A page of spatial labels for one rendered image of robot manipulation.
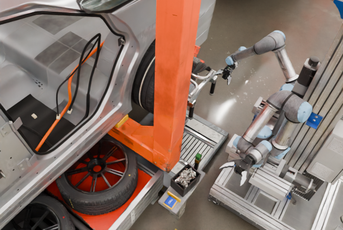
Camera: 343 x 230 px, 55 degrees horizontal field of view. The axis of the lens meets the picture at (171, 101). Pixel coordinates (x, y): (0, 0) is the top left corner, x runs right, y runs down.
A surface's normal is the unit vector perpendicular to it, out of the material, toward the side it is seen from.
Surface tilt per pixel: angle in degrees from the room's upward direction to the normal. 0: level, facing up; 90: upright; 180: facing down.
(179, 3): 90
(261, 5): 0
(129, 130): 0
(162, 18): 90
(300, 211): 0
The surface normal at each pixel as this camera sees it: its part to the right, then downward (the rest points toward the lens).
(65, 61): -0.01, -0.60
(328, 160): -0.55, 0.60
